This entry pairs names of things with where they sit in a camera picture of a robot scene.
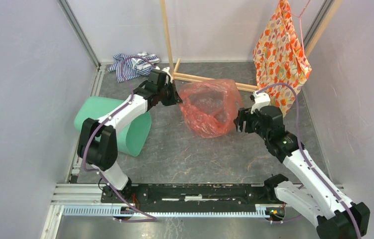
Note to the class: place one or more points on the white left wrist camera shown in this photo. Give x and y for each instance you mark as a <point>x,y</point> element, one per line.
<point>169,77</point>

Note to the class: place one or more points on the left aluminium corner post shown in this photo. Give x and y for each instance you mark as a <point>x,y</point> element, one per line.
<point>65,6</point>

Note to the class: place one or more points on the floral orange cloth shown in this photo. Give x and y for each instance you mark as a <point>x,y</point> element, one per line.
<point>280,59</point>

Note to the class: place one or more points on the red plastic trash bag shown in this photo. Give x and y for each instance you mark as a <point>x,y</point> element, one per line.
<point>209,108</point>

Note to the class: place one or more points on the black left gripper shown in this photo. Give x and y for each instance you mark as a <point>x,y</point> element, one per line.
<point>176,97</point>

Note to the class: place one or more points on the right aluminium corner post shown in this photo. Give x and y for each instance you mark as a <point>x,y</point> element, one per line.
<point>318,25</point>

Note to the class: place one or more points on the slotted cable duct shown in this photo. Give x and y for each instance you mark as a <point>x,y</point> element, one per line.
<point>119,211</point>

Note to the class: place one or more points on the wooden rack frame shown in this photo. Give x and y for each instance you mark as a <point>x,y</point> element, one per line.
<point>193,78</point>

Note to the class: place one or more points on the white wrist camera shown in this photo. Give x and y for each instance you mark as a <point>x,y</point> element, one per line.
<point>260,100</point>
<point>169,77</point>

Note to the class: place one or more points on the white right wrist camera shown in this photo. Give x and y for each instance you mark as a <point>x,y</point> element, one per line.
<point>260,100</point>

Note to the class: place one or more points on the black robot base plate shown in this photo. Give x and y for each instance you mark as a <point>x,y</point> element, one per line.
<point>198,198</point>

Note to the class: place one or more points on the green plastic trash bin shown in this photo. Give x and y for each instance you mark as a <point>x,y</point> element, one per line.
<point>132,138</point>

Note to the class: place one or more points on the aluminium corner post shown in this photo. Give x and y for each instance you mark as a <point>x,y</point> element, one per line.
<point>318,25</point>
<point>65,6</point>

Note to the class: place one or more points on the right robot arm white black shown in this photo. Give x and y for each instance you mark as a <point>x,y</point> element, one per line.
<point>323,204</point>

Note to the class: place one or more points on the pink wire hanger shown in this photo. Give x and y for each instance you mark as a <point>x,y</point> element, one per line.
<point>300,16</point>

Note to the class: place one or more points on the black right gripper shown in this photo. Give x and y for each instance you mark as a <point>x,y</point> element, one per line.
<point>245,114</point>

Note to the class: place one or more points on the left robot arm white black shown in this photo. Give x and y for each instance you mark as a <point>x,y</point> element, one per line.
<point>97,145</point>

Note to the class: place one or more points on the blue white striped cloth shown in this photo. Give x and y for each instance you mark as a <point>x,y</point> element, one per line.
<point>127,67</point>

